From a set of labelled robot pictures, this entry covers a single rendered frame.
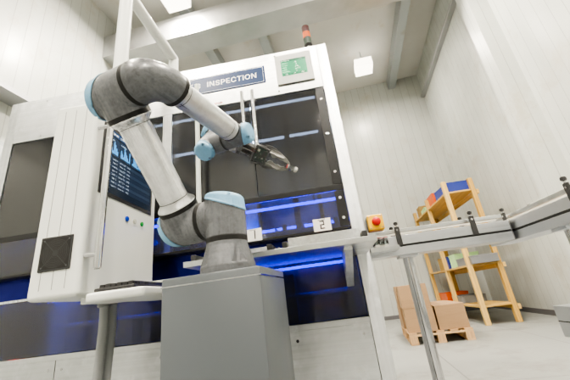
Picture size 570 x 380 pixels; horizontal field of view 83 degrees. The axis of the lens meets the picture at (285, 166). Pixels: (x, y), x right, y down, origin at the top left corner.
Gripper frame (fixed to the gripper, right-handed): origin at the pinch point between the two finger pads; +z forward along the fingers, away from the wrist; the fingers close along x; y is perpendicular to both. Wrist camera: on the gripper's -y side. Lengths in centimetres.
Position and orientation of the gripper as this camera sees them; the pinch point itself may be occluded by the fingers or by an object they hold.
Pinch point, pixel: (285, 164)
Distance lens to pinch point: 132.9
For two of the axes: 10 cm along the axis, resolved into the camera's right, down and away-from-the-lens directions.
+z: 9.1, 4.1, 0.6
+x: 4.2, -9.0, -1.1
